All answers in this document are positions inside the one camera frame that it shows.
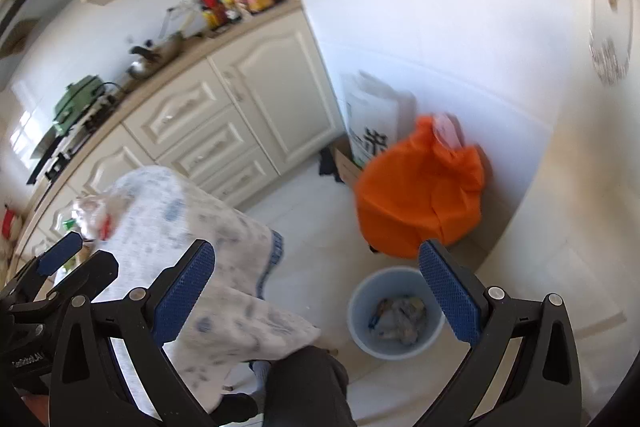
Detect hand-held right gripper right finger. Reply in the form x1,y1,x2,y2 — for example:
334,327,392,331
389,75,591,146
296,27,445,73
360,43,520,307
412,239,583,427

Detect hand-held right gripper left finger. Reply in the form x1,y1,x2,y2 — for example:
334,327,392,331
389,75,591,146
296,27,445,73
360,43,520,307
48,239,217,427

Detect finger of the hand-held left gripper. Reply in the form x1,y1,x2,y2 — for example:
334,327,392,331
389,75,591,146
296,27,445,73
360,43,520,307
0,231,84,308
50,249,121,304

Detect heap of wrappers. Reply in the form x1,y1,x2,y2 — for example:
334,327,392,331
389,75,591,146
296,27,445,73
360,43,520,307
369,294,428,345

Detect light blue waste bin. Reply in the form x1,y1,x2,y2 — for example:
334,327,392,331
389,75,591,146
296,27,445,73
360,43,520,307
347,268,446,360

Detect person's left hand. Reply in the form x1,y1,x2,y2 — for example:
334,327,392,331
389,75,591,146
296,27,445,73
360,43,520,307
22,394,51,427

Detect clear bag with pink contents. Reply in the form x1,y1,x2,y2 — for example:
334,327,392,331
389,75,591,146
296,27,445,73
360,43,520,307
72,192,132,240

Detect red box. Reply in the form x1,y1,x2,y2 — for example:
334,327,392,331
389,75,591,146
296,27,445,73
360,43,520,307
1,204,23,238

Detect black glass gas hob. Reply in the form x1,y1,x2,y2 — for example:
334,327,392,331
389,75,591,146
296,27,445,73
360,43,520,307
25,127,96,188

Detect round table with speckled cloth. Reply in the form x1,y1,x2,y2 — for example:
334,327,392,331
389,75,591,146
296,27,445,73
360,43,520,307
80,164,321,413

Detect orange bag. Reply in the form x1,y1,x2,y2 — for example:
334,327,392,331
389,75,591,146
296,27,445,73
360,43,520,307
354,114,487,260

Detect green electric pot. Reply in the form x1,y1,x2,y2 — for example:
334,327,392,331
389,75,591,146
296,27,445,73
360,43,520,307
52,76,106,138

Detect person's leg in dark trousers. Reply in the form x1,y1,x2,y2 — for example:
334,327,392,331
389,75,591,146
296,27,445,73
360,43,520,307
210,344,358,427

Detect pink and white plastic bag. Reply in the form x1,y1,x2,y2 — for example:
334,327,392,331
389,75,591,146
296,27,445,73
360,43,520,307
432,112,463,150

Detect cardboard box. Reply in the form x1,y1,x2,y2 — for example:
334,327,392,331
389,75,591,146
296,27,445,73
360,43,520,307
330,134,368,188

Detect dark cloth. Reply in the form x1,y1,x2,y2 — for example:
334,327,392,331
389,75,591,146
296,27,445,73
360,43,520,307
317,147,343,182

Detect white printed bag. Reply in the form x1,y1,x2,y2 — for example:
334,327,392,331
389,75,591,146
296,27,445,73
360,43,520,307
342,71,418,170

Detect cream base cabinets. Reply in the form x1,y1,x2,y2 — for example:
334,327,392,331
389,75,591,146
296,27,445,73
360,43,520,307
10,0,348,268

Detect steel wok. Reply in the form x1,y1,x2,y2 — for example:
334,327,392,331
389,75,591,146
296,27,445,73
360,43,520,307
127,32,186,80

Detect grey range hood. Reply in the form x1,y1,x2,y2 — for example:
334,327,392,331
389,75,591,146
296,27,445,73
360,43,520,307
0,0,78,58

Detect cream door frame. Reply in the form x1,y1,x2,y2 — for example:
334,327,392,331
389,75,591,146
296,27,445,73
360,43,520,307
475,0,640,408

